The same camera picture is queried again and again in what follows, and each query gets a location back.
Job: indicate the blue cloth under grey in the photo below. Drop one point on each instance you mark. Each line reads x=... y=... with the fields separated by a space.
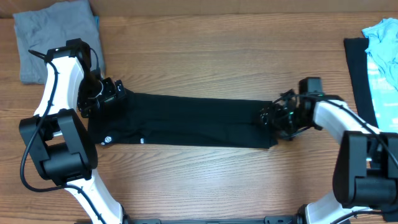
x=97 y=22

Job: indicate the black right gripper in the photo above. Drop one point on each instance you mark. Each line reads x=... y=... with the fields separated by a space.
x=268 y=115

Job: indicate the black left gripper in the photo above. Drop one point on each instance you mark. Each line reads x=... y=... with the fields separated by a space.
x=86 y=105

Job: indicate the black garment at right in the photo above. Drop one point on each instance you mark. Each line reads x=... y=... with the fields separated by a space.
x=357 y=62

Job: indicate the light blue t-shirt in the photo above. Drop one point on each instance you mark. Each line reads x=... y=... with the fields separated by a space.
x=382 y=72

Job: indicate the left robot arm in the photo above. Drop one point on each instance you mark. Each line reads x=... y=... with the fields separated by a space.
x=57 y=141

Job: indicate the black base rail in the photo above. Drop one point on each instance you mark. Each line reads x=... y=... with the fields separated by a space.
x=211 y=221

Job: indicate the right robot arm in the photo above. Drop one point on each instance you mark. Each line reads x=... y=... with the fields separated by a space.
x=365 y=175

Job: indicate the folded grey cloth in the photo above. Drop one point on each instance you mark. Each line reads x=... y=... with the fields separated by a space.
x=50 y=28

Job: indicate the black t-shirt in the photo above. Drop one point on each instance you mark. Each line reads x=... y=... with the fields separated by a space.
x=158 y=119

